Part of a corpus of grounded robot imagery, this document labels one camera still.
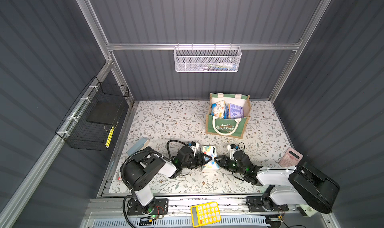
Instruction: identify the colourful white tissue pack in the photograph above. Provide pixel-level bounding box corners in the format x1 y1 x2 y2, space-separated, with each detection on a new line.
201 145 220 173

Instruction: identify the green Christmas burlap tote bag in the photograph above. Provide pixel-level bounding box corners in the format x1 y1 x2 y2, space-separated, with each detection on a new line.
206 93 252 139

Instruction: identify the orange blue tissue pack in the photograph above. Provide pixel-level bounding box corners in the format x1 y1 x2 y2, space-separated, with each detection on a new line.
211 101 227 119

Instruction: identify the purple tissue pack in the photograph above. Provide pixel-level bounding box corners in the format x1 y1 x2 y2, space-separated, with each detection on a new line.
227 104 244 119

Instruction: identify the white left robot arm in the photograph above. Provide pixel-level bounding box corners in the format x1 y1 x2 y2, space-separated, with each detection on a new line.
120 142 213 211

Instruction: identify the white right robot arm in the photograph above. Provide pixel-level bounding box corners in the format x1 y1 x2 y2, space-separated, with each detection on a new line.
214 150 340 214

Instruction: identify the yellow calculator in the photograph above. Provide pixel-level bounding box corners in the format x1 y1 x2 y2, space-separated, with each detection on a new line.
190 202 222 228

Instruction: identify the pink calculator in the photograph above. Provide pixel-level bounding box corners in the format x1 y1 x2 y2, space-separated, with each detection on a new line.
279 148 303 168

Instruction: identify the light blue stapler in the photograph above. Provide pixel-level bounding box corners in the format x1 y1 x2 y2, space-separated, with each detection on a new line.
126 138 150 156

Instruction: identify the mint green timer device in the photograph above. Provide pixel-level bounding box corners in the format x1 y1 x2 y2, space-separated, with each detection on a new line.
297 205 316 218

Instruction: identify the yellow tag in basket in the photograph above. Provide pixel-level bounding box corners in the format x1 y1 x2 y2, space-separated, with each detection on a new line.
105 126 115 148

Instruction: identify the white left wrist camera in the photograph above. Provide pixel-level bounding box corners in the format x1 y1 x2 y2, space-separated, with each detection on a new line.
189 142 200 157

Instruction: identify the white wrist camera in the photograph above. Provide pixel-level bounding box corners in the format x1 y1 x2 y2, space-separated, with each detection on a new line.
227 144 239 160
189 142 200 157

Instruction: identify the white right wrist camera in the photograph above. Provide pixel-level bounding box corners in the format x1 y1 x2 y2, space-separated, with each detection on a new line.
227 144 239 160

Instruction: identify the black corrugated left cable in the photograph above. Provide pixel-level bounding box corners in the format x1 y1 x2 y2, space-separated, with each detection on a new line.
119 149 157 228

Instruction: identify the white wire wall basket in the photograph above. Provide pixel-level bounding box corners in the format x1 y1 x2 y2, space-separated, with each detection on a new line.
173 45 242 73

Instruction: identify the black wire wall basket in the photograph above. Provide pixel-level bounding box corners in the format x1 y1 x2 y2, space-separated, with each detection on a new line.
56 78 132 151

